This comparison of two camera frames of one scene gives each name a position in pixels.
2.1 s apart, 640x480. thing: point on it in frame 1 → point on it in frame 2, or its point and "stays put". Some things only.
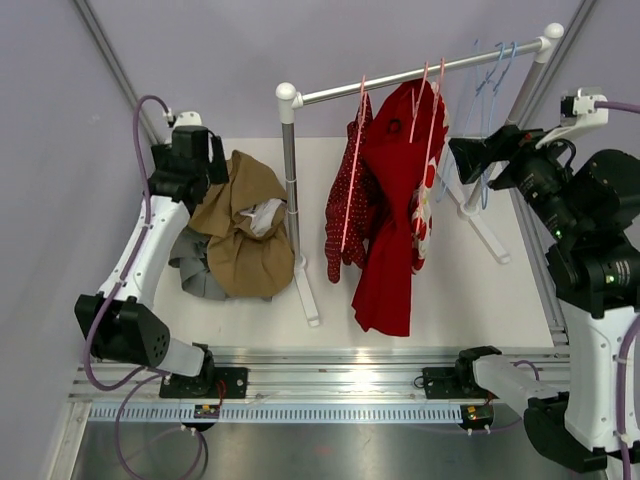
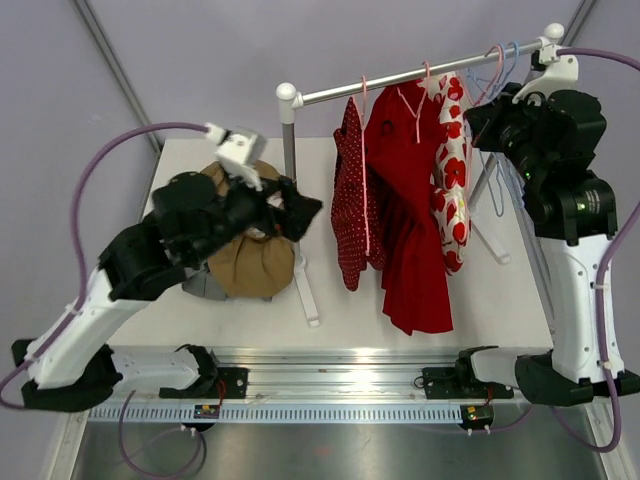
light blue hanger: x=481 y=93 → x=500 y=84
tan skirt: x=242 y=264 stays put
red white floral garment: x=437 y=121 → x=449 y=200
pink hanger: x=361 y=110 → x=362 y=114
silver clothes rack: x=289 y=99 stays put
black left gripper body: x=214 y=171 → x=269 y=217
